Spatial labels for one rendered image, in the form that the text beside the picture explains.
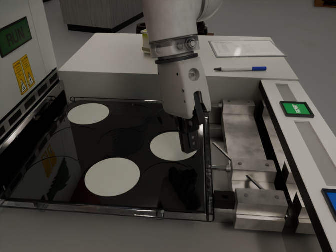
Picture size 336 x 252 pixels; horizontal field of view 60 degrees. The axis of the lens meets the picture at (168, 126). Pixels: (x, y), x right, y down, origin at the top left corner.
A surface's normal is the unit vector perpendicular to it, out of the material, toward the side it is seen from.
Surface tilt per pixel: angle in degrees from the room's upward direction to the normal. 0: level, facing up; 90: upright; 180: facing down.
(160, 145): 1
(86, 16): 90
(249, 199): 0
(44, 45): 90
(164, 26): 76
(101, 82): 90
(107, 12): 90
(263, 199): 0
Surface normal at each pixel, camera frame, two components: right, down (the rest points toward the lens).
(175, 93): -0.82, 0.32
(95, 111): 0.00, -0.83
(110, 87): -0.08, 0.55
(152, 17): -0.62, 0.32
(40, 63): 1.00, 0.05
